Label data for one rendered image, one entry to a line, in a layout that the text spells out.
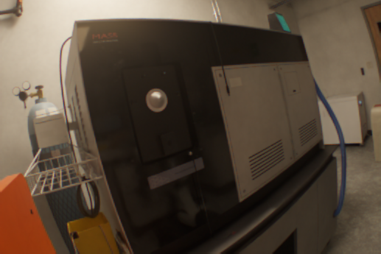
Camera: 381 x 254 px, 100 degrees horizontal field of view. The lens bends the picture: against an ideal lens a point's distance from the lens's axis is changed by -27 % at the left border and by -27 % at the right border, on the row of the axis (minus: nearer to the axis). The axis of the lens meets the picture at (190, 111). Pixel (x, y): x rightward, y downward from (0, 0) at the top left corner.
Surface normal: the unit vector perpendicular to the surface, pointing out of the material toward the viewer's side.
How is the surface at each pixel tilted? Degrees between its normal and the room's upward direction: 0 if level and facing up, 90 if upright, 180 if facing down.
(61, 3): 90
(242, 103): 90
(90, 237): 93
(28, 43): 90
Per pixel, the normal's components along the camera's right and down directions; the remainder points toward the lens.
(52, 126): 0.56, -0.11
